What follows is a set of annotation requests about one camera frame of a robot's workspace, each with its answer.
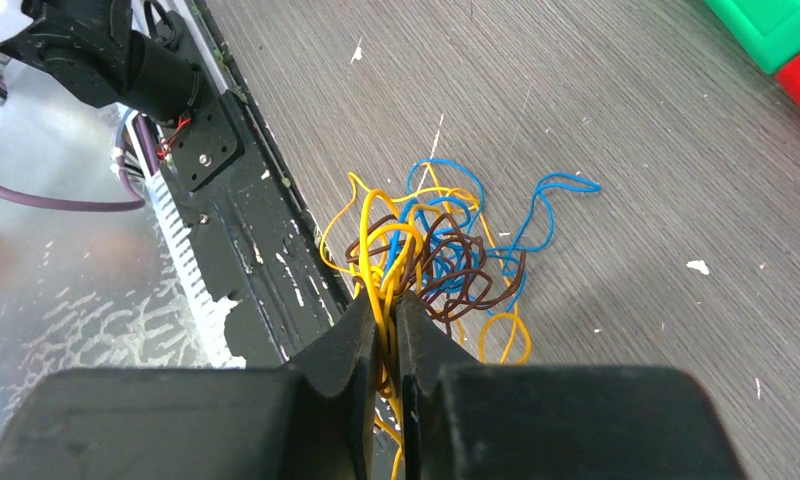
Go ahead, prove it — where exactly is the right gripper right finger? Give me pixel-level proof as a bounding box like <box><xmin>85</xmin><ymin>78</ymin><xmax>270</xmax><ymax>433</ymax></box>
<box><xmin>395</xmin><ymin>293</ymin><xmax>746</xmax><ymax>479</ymax></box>

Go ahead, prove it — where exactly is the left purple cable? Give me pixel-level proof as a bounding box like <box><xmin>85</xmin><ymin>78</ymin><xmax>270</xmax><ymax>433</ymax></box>
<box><xmin>0</xmin><ymin>52</ymin><xmax>160</xmax><ymax>213</ymax></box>

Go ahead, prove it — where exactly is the blue wire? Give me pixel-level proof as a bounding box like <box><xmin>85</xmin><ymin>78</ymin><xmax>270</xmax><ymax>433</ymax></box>
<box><xmin>381</xmin><ymin>158</ymin><xmax>603</xmax><ymax>317</ymax></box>

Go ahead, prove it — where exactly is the green plastic bin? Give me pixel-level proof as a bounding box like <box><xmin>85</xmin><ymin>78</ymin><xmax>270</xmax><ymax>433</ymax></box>
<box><xmin>704</xmin><ymin>0</ymin><xmax>800</xmax><ymax>74</ymax></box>

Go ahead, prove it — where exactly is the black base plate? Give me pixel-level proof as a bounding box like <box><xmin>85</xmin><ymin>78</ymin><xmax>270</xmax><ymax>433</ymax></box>
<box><xmin>149</xmin><ymin>1</ymin><xmax>349</xmax><ymax>368</ymax></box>

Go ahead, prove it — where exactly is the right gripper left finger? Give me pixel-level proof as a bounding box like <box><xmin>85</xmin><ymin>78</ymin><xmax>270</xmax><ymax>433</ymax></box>
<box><xmin>0</xmin><ymin>295</ymin><xmax>378</xmax><ymax>479</ymax></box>

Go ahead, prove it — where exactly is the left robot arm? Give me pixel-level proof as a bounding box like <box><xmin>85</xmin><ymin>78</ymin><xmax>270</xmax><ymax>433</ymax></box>
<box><xmin>0</xmin><ymin>1</ymin><xmax>208</xmax><ymax>125</ymax></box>

